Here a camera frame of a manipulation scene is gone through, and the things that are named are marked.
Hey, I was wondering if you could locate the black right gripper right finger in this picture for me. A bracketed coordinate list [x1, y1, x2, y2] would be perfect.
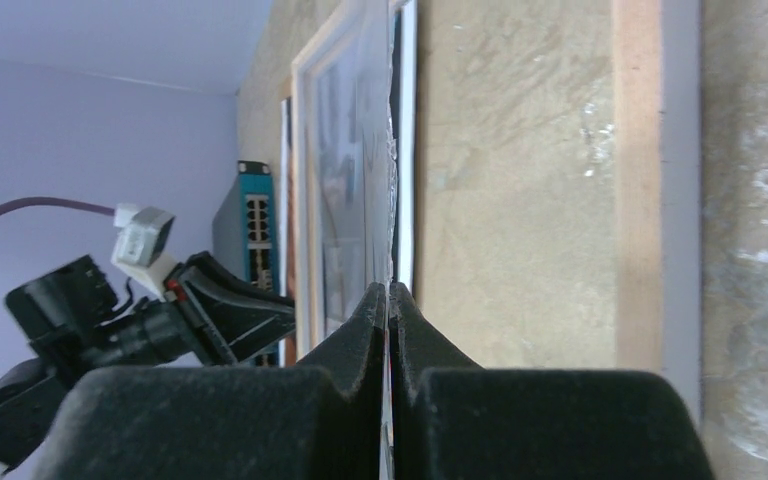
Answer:
[389, 283, 714, 480]

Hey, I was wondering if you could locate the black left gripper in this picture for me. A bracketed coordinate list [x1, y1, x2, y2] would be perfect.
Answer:
[5, 252, 296, 371]

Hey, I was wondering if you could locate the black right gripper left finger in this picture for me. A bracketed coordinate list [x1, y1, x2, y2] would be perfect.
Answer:
[36, 283, 388, 480]

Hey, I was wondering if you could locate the white wooden picture frame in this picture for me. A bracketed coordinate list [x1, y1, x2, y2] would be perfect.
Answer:
[413, 1, 703, 421]

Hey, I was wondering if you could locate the clear acrylic sheet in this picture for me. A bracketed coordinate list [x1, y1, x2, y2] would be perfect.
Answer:
[314, 1, 393, 334]

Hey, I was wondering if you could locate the colour photo print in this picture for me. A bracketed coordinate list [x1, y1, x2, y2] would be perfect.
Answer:
[278, 1, 419, 357]

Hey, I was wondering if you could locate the black foam pad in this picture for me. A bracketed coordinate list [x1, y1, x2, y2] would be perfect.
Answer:
[211, 160, 281, 368]

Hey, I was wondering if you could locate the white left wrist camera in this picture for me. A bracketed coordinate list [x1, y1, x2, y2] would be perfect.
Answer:
[111, 203, 178, 299]

